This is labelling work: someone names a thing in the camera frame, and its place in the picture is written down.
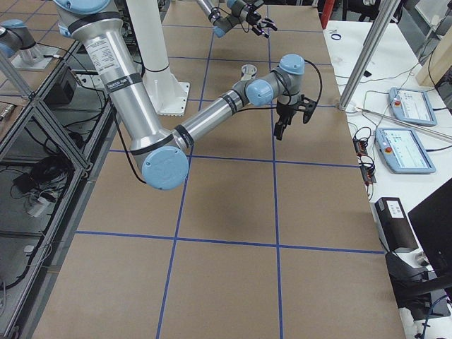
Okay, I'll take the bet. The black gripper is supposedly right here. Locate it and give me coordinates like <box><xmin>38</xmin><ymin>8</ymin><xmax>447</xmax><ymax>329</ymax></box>
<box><xmin>273</xmin><ymin>98</ymin><xmax>300</xmax><ymax>139</ymax></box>
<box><xmin>243</xmin><ymin>6</ymin><xmax>278</xmax><ymax>38</ymax></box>

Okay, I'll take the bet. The clear tennis ball tube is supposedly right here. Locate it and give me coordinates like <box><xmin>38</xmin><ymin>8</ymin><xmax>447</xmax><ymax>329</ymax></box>
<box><xmin>240</xmin><ymin>64</ymin><xmax>258</xmax><ymax>81</ymax></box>

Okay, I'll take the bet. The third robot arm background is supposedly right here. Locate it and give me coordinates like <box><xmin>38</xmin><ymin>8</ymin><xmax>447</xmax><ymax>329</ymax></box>
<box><xmin>1</xmin><ymin>19</ymin><xmax>60</xmax><ymax>71</ymax></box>

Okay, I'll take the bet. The red cylinder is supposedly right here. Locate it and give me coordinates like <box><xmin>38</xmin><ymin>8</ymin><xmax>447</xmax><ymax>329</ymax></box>
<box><xmin>320</xmin><ymin>0</ymin><xmax>335</xmax><ymax>29</ymax></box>

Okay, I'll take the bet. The small orange circuit board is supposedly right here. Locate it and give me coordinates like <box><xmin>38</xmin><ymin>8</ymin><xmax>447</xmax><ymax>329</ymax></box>
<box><xmin>352</xmin><ymin>138</ymin><xmax>368</xmax><ymax>157</ymax></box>

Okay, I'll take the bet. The brown paper table mat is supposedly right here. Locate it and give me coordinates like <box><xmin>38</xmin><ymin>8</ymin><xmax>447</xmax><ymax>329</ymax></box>
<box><xmin>34</xmin><ymin>2</ymin><xmax>404</xmax><ymax>338</ymax></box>

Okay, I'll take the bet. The near blue teach pendant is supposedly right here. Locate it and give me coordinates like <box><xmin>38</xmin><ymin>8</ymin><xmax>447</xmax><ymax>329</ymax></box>
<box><xmin>375</xmin><ymin>128</ymin><xmax>436</xmax><ymax>174</ymax></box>

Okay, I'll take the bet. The blue teach pendant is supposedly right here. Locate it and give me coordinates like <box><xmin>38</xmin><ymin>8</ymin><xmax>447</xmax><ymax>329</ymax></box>
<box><xmin>389</xmin><ymin>87</ymin><xmax>437</xmax><ymax>126</ymax></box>
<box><xmin>375</xmin><ymin>128</ymin><xmax>436</xmax><ymax>174</ymax></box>

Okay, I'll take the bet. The diagonal aluminium brace rod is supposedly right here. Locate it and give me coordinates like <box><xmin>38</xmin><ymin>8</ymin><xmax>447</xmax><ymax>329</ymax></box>
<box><xmin>356</xmin><ymin>107</ymin><xmax>452</xmax><ymax>142</ymax></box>

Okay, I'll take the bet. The far blue teach pendant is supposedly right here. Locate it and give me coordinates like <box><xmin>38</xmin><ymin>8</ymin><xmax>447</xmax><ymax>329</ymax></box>
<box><xmin>389</xmin><ymin>87</ymin><xmax>437</xmax><ymax>126</ymax></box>

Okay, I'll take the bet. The black box white label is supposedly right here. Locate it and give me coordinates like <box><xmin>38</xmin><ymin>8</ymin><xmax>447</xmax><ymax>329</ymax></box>
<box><xmin>374</xmin><ymin>197</ymin><xmax>419</xmax><ymax>253</ymax></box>

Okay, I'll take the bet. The black monitor screen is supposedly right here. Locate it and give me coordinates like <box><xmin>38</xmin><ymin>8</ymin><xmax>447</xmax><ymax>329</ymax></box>
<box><xmin>408</xmin><ymin>179</ymin><xmax>451</xmax><ymax>274</ymax></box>

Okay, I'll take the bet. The black monitor stand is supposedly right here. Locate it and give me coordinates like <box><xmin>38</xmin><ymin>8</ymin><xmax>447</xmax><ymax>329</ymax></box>
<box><xmin>385</xmin><ymin>252</ymin><xmax>451</xmax><ymax>320</ymax></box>

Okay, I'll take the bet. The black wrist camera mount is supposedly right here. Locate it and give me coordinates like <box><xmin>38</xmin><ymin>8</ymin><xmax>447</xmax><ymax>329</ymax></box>
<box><xmin>299</xmin><ymin>95</ymin><xmax>317</xmax><ymax>124</ymax></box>

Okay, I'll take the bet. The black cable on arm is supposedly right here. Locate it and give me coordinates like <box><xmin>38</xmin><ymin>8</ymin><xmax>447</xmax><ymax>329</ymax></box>
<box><xmin>211</xmin><ymin>6</ymin><xmax>254</xmax><ymax>35</ymax></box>
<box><xmin>105</xmin><ymin>58</ymin><xmax>323</xmax><ymax>184</ymax></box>

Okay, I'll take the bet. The aluminium frame post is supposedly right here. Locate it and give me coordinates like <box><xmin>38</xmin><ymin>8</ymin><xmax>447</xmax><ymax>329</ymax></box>
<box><xmin>338</xmin><ymin>0</ymin><xmax>400</xmax><ymax>111</ymax></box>

